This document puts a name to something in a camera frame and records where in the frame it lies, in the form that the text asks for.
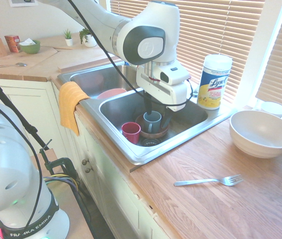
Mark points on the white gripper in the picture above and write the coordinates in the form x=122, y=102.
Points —
x=161, y=90

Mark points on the silver metal fork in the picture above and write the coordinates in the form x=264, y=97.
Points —
x=205, y=181

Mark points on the black sink drain strainer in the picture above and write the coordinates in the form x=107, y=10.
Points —
x=150, y=142

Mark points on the stainless steel double sink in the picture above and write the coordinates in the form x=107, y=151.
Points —
x=190, y=117

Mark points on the chrome sink sprayer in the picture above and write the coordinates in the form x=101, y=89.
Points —
x=194, y=94

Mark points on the grey mug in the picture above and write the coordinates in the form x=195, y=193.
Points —
x=152, y=122

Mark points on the brown wooden bowl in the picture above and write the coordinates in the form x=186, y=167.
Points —
x=153, y=134

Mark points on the red cup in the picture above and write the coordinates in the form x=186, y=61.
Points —
x=131, y=132

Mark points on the pink plate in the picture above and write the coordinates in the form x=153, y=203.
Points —
x=111, y=94

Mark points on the Lysol wipes canister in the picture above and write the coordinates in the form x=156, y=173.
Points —
x=213, y=82

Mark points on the yellow dish cloth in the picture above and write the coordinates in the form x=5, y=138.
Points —
x=68, y=104

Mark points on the brass cabinet knob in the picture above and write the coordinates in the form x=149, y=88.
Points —
x=88, y=170
x=84, y=162

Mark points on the white kitchen cabinet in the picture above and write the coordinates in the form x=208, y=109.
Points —
x=98, y=179

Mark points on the trailing plant in white pot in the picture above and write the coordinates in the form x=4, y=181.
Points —
x=88, y=38

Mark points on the wide wooden window blind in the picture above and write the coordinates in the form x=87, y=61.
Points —
x=218, y=30

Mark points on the large cream bowl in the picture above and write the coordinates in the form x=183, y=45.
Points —
x=260, y=134

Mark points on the green metal clamp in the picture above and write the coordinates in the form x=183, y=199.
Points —
x=61, y=164

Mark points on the thin wooden stick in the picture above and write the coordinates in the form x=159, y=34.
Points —
x=63, y=47

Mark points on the small white bowl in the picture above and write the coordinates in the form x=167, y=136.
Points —
x=273, y=108

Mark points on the small plant in white pot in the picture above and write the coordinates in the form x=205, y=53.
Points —
x=68, y=37

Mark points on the wooden cutting board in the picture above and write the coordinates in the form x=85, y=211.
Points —
x=41, y=56

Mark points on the green bowl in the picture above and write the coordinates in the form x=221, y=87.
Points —
x=31, y=48

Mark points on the black tripod pole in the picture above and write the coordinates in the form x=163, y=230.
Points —
x=11, y=107

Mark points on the white crumpled paper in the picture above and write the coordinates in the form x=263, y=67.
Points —
x=27, y=42

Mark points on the silver metal spoon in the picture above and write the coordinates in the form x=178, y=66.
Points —
x=11, y=65

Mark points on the red cardboard box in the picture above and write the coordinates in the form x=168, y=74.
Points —
x=12, y=42

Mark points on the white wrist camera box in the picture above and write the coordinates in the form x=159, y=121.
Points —
x=176, y=74

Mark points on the paper sheet on wall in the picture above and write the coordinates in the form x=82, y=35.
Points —
x=19, y=3

